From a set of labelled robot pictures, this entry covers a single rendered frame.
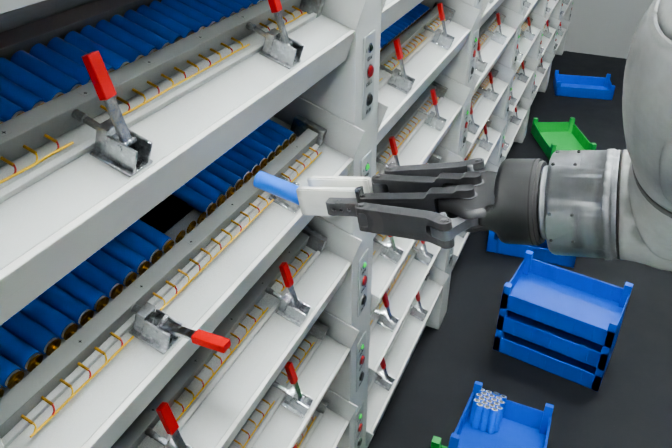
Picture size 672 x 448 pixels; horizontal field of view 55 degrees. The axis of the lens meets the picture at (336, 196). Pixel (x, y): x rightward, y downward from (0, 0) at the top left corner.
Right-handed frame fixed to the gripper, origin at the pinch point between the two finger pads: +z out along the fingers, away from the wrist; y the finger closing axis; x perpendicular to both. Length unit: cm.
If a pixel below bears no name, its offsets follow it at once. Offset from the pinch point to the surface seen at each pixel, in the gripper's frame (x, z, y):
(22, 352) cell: 2.0, 18.2, 25.2
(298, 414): 44.3, 20.5, -9.6
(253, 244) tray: 7.4, 12.9, -1.3
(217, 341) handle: 6.5, 6.0, 15.8
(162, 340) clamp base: 6.6, 11.7, 16.7
